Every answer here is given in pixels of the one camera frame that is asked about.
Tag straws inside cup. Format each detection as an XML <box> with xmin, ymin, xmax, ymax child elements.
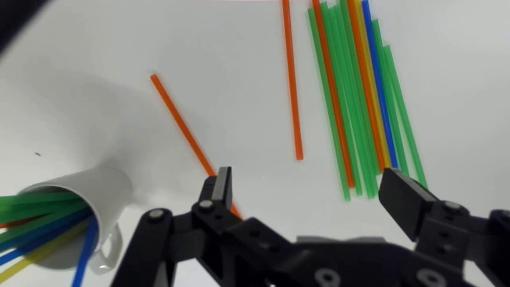
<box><xmin>0</xmin><ymin>222</ymin><xmax>90</xmax><ymax>285</ymax></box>

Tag white mug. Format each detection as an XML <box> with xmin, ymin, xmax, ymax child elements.
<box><xmin>17</xmin><ymin>163</ymin><xmax>135</xmax><ymax>276</ymax></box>

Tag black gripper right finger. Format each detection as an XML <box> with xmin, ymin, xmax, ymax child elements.
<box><xmin>377</xmin><ymin>166</ymin><xmax>471</xmax><ymax>258</ymax></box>

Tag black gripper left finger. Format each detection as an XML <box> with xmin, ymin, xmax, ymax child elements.
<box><xmin>192</xmin><ymin>164</ymin><xmax>235</xmax><ymax>220</ymax></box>

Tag green straw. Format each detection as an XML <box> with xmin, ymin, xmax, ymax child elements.
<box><xmin>382</xmin><ymin>45</ymin><xmax>430</xmax><ymax>190</ymax></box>
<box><xmin>329</xmin><ymin>0</ymin><xmax>379</xmax><ymax>201</ymax></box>
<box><xmin>0</xmin><ymin>201</ymin><xmax>89</xmax><ymax>231</ymax></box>
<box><xmin>0</xmin><ymin>207</ymin><xmax>92</xmax><ymax>247</ymax></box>
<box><xmin>0</xmin><ymin>191</ymin><xmax>82</xmax><ymax>215</ymax></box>
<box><xmin>369</xmin><ymin>17</ymin><xmax>410</xmax><ymax>177</ymax></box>
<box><xmin>305</xmin><ymin>6</ymin><xmax>352</xmax><ymax>204</ymax></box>
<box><xmin>318</xmin><ymin>0</ymin><xmax>364</xmax><ymax>198</ymax></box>

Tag yellow straw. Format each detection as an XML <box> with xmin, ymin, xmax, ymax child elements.
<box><xmin>353</xmin><ymin>0</ymin><xmax>393</xmax><ymax>170</ymax></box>

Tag orange straw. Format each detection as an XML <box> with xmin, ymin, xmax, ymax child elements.
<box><xmin>148</xmin><ymin>72</ymin><xmax>243</xmax><ymax>222</ymax></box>
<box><xmin>0</xmin><ymin>217</ymin><xmax>31</xmax><ymax>231</ymax></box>
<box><xmin>345</xmin><ymin>0</ymin><xmax>388</xmax><ymax>174</ymax></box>
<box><xmin>310</xmin><ymin>0</ymin><xmax>356</xmax><ymax>190</ymax></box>
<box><xmin>280</xmin><ymin>0</ymin><xmax>305</xmax><ymax>163</ymax></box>

